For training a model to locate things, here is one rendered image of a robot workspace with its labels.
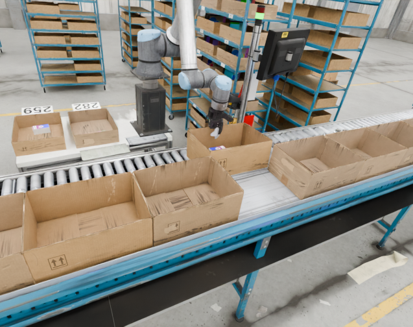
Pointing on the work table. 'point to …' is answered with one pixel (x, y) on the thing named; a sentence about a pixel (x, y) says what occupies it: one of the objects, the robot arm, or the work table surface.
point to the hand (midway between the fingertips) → (215, 136)
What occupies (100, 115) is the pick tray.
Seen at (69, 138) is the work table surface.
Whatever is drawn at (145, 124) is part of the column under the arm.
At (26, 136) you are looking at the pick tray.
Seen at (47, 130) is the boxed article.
